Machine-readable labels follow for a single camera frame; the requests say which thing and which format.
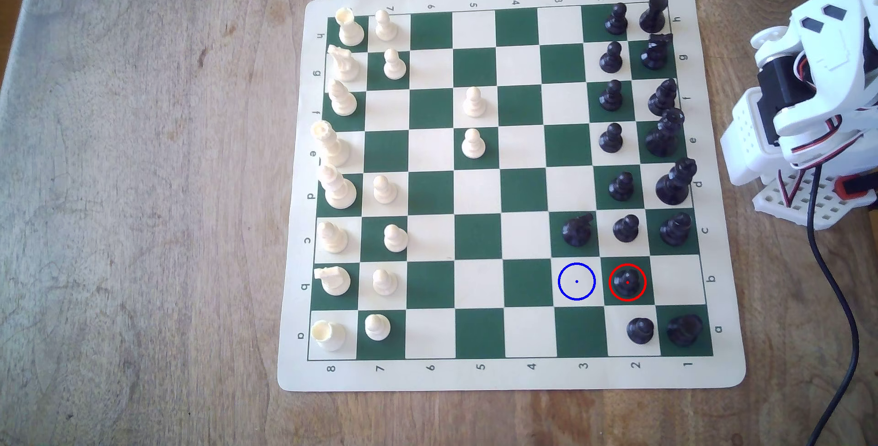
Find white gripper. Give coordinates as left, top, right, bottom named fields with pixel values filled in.
left=720, top=87, right=786, bottom=186

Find black chess king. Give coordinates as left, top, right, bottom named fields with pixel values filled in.
left=645, top=107, right=685, bottom=158

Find black chess queen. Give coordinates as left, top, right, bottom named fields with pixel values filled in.
left=655, top=158, right=698, bottom=206

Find black chess bishop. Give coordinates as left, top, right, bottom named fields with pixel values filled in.
left=660, top=213, right=693, bottom=247
left=648, top=78, right=679, bottom=117

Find black chess knight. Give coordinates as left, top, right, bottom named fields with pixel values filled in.
left=641, top=33, right=675, bottom=70
left=562, top=213, right=595, bottom=248

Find black chess rook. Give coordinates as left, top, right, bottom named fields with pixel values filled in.
left=667, top=313, right=704, bottom=347
left=638, top=0, right=669, bottom=34

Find green white chess mat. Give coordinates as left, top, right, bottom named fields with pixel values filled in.
left=276, top=0, right=747, bottom=392

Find white chess bishop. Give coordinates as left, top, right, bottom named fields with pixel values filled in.
left=317, top=221, right=349, bottom=253
left=327, top=79, right=358, bottom=118

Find white chess knight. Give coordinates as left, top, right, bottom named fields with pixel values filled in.
left=313, top=265, right=351, bottom=296
left=327, top=44, right=360, bottom=83

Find white chess rook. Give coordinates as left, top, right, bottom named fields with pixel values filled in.
left=310, top=320, right=347, bottom=352
left=334, top=7, right=366, bottom=48

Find white chess queen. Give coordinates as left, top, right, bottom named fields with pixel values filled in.
left=317, top=163, right=358, bottom=210

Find white chess king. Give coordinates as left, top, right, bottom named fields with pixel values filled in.
left=310, top=120, right=351, bottom=167

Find white perforated base board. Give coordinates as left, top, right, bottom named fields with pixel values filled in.
left=753, top=166, right=875, bottom=231

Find orange clamp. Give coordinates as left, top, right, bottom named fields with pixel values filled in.
left=833, top=175, right=878, bottom=210

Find red black servo wires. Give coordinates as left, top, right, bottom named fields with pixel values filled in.
left=790, top=115, right=867, bottom=156

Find black cable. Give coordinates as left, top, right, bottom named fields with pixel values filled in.
left=804, top=165, right=860, bottom=446

